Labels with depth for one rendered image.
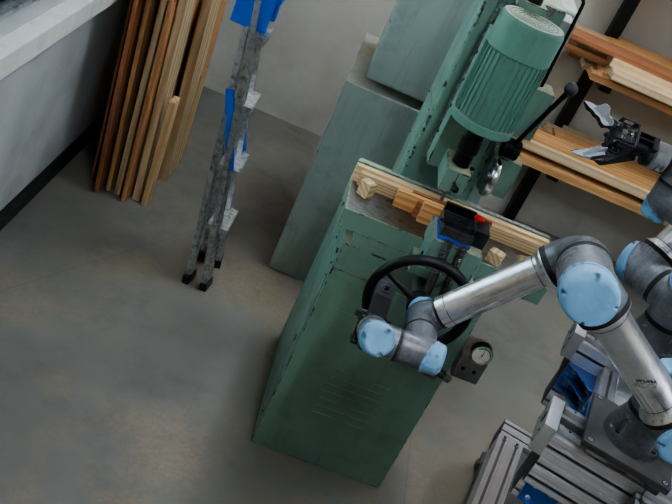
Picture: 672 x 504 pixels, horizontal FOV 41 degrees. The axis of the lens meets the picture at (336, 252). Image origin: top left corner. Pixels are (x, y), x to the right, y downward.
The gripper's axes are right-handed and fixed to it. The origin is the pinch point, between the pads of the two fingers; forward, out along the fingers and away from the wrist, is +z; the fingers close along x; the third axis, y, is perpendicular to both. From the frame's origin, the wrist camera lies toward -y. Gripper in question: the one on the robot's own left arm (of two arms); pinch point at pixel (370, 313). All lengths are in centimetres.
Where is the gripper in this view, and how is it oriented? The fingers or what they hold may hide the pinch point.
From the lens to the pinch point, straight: 224.6
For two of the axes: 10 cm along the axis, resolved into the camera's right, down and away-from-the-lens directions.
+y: -3.5, 9.3, 0.3
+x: 9.4, 3.5, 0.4
